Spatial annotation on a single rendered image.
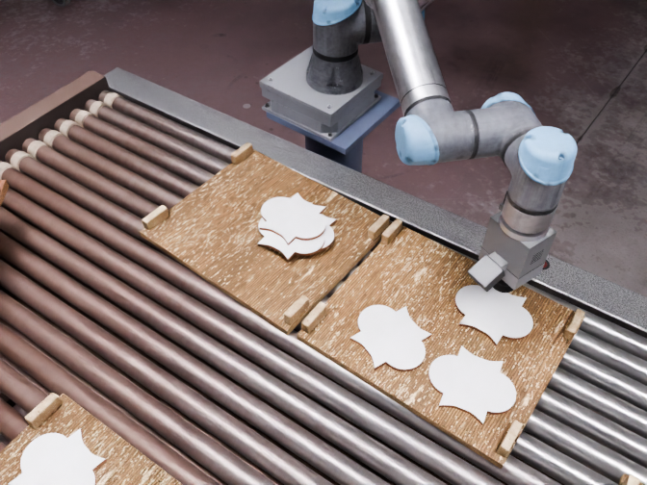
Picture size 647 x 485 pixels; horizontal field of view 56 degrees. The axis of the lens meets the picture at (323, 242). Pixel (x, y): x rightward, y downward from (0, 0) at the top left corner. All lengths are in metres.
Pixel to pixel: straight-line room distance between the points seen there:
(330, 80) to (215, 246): 0.57
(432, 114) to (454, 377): 0.45
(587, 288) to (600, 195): 1.67
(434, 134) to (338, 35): 0.69
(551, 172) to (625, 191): 2.15
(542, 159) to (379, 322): 0.44
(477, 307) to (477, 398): 0.19
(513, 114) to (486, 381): 0.45
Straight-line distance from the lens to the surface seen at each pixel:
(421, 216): 1.36
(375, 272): 1.22
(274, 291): 1.19
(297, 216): 1.27
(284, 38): 3.82
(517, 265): 1.02
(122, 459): 1.07
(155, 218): 1.33
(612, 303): 1.31
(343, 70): 1.61
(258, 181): 1.41
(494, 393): 1.09
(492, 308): 1.19
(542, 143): 0.90
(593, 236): 2.77
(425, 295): 1.19
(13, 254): 1.43
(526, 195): 0.93
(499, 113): 0.97
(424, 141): 0.91
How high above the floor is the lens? 1.88
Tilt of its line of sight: 48 degrees down
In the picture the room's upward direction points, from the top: 1 degrees counter-clockwise
